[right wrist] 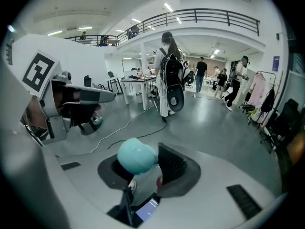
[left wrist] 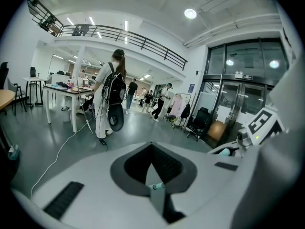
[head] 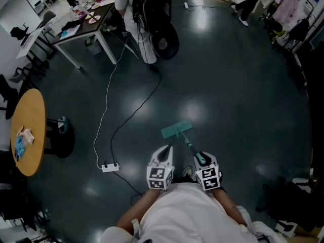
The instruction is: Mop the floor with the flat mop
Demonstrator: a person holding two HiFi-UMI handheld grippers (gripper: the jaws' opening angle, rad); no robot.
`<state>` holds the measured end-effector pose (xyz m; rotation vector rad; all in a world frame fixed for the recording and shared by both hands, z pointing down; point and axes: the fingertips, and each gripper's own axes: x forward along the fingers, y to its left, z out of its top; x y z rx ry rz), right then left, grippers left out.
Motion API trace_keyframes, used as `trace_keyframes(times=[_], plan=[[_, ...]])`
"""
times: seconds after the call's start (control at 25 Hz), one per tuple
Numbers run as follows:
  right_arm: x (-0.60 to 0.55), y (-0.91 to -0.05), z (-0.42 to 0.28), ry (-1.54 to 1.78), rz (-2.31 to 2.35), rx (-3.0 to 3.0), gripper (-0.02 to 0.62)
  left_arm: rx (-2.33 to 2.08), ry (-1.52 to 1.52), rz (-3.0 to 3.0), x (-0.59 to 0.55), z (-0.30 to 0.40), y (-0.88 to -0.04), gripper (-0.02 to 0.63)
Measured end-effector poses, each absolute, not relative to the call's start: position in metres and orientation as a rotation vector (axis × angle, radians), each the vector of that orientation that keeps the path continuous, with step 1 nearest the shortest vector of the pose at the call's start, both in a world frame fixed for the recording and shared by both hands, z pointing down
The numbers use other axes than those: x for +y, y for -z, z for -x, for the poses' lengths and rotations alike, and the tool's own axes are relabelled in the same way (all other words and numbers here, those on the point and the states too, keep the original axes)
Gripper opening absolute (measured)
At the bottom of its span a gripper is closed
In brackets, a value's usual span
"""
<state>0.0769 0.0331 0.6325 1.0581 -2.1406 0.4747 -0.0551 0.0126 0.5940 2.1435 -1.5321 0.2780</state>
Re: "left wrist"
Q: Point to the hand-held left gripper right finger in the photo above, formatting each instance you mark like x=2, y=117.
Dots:
x=209, y=187

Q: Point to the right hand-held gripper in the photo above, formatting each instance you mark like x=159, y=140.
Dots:
x=264, y=125

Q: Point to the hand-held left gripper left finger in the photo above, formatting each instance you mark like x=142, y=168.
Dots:
x=95, y=187

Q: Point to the black mesh office chair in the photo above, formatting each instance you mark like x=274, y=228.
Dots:
x=200, y=120

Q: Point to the yellow-green items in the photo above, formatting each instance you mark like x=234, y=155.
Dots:
x=176, y=121

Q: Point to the black hanging bag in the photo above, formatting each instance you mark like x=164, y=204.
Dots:
x=186, y=111

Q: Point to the glass doors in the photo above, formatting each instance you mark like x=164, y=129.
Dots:
x=238, y=96

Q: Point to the pink garment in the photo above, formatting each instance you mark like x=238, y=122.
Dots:
x=176, y=105

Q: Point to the black clothes rack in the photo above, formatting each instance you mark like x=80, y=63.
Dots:
x=189, y=96

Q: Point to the person's white shirt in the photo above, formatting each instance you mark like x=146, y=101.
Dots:
x=281, y=187

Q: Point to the white table with dark top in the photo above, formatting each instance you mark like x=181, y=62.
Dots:
x=74, y=113

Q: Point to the grey waste bin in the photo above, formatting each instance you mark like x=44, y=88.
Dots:
x=66, y=114

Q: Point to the exit sign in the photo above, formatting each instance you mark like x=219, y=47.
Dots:
x=246, y=77

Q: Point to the group of colourful plates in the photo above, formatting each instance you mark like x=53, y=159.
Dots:
x=78, y=89

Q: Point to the black cloth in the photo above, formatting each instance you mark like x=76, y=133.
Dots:
x=61, y=84

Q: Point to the white shelving unit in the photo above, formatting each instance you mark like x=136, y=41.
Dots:
x=90, y=71

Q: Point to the white high table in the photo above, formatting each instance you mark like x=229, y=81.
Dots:
x=33, y=79

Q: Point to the white column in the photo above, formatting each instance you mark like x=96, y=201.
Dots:
x=79, y=63

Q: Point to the round wooden table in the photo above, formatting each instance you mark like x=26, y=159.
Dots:
x=4, y=99

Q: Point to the grey chair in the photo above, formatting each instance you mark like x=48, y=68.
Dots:
x=14, y=89

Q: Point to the white ceiling pipes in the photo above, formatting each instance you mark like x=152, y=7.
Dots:
x=233, y=25

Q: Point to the black armrest office chair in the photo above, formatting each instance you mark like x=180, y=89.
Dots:
x=33, y=71

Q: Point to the round ceiling lamp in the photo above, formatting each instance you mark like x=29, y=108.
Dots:
x=190, y=13

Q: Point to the black mezzanine railing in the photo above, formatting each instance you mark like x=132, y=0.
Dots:
x=133, y=36

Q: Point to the black high-back chair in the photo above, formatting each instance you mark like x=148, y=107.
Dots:
x=3, y=73

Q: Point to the silver gripper camera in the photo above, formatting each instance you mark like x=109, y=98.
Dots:
x=243, y=135

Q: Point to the blue wall poster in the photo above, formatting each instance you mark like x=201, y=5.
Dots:
x=191, y=87

